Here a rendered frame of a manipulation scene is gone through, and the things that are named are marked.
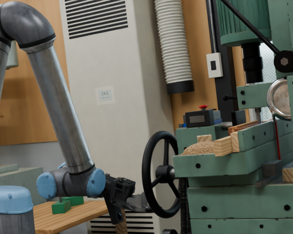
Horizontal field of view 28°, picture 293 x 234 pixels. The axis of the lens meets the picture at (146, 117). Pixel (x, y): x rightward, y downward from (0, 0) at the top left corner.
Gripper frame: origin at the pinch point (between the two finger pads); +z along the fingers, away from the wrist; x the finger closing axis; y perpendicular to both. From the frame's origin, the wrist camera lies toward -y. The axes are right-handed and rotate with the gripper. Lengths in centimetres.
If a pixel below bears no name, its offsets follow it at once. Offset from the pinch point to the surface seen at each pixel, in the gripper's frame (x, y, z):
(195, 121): -4.9, 35.4, 11.8
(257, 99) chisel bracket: -3, 47, 29
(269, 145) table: -6, 35, 36
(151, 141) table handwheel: -7.7, 25.7, -0.5
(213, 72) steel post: 124, 38, -36
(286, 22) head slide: -7, 70, 33
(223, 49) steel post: 126, 51, -35
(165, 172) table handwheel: -2.4, 16.0, 4.1
